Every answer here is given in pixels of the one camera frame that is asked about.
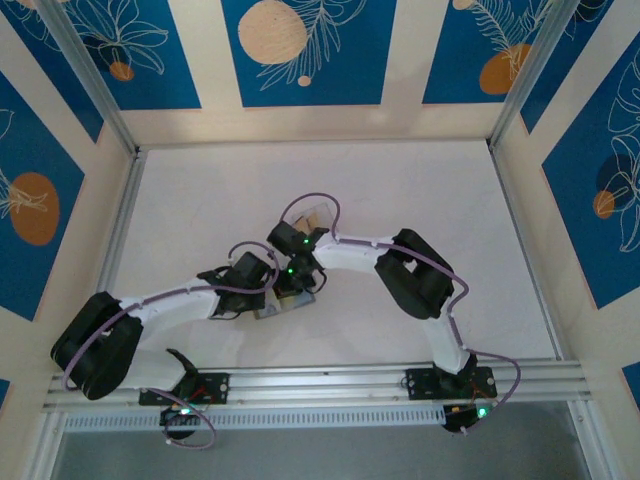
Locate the grey card holder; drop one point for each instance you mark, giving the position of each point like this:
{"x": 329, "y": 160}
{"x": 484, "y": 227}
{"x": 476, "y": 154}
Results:
{"x": 307, "y": 301}

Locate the aluminium side rail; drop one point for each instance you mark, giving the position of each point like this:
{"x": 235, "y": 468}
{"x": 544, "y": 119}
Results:
{"x": 126, "y": 200}
{"x": 504, "y": 185}

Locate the aluminium frame leg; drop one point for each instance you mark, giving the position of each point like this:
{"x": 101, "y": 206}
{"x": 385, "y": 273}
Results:
{"x": 590, "y": 445}
{"x": 42, "y": 450}

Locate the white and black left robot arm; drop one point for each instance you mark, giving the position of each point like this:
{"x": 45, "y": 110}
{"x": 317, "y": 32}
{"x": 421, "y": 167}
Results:
{"x": 170, "y": 305}

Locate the aluminium rail beam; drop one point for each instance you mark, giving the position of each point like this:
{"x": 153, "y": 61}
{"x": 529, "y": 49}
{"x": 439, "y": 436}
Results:
{"x": 320, "y": 387}

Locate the black control board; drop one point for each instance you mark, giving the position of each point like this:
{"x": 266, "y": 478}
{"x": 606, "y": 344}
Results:
{"x": 172, "y": 416}
{"x": 460, "y": 421}

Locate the aluminium frame post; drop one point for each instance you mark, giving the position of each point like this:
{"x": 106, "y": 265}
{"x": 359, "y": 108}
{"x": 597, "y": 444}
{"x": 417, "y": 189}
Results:
{"x": 85, "y": 70}
{"x": 532, "y": 70}

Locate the clear bag of sushi pieces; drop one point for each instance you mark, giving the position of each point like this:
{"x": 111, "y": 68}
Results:
{"x": 326, "y": 212}

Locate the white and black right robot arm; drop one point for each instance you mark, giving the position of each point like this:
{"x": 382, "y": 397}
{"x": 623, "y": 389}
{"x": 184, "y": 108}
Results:
{"x": 415, "y": 275}

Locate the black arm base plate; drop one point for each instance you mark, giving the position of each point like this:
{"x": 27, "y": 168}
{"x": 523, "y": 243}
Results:
{"x": 417, "y": 385}
{"x": 219, "y": 386}

